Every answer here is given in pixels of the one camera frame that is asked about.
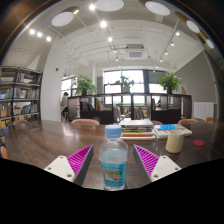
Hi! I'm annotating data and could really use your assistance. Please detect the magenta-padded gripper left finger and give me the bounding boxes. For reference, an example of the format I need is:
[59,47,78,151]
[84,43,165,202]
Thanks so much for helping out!
[43,144,95,187]

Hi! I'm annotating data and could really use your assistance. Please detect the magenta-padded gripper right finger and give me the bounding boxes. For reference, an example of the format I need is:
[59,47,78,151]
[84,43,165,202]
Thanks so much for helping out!
[132,144,182,185]

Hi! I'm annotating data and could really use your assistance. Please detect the clear blue-capped water bottle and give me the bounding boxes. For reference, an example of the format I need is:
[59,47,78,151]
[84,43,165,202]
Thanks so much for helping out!
[98,124,129,191]

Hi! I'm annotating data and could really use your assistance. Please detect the cream ceramic cup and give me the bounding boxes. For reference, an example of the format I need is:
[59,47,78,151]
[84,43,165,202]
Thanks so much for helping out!
[165,129,185,154]

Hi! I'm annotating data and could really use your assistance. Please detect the flat round red coaster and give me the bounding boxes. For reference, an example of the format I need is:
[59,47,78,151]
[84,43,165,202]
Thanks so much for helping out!
[192,139,205,147]

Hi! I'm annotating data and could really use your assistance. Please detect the stack of books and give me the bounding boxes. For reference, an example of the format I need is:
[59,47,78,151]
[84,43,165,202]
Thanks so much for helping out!
[118,118,157,141]

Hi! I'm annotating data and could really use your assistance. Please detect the dark low shelf unit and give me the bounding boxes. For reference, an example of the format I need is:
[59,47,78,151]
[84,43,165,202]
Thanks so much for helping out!
[67,93,193,125]

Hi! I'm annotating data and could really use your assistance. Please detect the person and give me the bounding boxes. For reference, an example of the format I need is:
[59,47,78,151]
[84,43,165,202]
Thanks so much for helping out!
[60,91,70,116]

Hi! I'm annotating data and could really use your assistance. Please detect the tall dark bookshelf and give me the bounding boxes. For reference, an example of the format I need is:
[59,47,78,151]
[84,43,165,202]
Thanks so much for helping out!
[0,65,44,129]

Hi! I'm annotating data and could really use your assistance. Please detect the large potted green plant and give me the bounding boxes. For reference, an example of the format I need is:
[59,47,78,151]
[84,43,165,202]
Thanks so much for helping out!
[156,71,183,95]

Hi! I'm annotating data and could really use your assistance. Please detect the bushy potted green plant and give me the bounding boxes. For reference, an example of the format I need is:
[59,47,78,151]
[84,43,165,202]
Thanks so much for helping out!
[73,74,98,97]

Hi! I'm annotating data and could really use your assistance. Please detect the small potted green plant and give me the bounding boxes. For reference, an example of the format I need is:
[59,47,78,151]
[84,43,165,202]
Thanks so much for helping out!
[115,75,136,94]

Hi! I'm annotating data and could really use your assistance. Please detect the ceiling air conditioner unit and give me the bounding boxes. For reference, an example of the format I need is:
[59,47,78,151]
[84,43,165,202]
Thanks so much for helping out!
[125,49,147,60]

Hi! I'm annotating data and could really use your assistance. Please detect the small ceiling spotlights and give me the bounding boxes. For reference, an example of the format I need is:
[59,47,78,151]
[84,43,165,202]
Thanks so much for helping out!
[28,3,181,64]

